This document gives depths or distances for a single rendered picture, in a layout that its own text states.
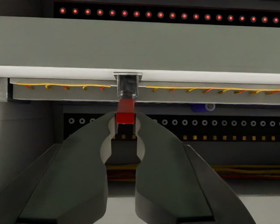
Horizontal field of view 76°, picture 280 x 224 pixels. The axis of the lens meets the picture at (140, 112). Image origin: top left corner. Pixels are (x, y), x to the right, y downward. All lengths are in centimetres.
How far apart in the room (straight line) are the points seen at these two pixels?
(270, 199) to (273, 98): 13
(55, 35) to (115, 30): 5
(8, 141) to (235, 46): 29
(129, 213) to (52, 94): 17
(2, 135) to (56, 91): 9
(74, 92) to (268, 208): 28
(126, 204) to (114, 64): 16
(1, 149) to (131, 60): 20
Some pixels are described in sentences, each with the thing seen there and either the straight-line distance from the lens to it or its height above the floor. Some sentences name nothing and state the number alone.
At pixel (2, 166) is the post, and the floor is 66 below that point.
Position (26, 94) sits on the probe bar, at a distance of 25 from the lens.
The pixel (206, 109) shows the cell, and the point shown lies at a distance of 29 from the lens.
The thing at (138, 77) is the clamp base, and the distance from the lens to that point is 18.
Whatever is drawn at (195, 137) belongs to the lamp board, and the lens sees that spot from 38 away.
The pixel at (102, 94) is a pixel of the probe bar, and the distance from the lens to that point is 22.
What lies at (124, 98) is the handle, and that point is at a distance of 16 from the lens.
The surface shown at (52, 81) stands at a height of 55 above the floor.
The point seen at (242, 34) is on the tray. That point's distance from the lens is 21.
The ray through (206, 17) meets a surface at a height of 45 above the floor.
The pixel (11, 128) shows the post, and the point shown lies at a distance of 30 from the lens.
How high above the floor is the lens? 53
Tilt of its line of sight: 16 degrees up
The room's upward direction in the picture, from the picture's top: 178 degrees counter-clockwise
